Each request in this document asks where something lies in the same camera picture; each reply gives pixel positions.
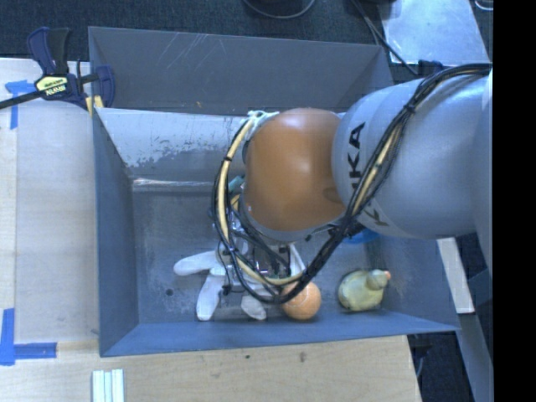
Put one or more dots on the white cloth glove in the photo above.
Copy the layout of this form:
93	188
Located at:
208	295

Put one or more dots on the grey metal bin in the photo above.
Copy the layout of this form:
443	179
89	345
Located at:
176	233

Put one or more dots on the orange ball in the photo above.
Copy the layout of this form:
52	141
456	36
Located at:
303	304

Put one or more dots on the pale wood board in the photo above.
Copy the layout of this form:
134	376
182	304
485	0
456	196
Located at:
54	224

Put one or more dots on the blue rounded thing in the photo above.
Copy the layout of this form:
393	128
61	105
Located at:
363	237

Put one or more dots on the yellow toy duck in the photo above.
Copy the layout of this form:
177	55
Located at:
360	293

